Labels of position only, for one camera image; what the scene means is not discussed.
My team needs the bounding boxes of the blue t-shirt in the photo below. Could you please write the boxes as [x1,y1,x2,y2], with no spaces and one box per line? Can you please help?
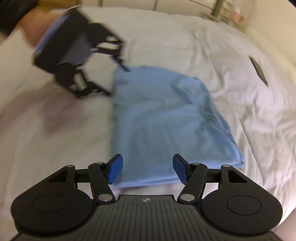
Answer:
[111,66,244,188]

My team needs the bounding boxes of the person's left hand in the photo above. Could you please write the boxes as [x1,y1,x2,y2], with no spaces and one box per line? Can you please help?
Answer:
[16,7,62,47]

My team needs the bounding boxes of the white bed duvet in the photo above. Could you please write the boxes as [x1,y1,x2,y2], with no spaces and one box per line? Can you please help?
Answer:
[1,7,295,230]

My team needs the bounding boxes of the black flat pad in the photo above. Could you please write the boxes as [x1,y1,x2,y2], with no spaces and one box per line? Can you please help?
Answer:
[248,56,268,86]

